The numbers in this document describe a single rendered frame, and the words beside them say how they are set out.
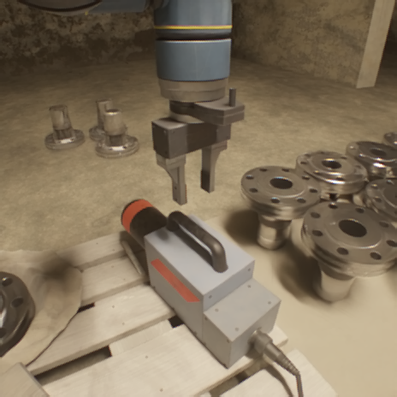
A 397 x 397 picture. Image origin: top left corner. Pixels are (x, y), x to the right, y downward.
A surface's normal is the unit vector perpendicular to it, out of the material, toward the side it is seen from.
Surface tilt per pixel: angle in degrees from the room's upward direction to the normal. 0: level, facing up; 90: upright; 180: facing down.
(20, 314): 0
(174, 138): 90
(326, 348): 0
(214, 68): 90
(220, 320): 0
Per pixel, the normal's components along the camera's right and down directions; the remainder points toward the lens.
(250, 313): 0.00, -0.83
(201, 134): 0.63, 0.43
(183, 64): -0.24, 0.54
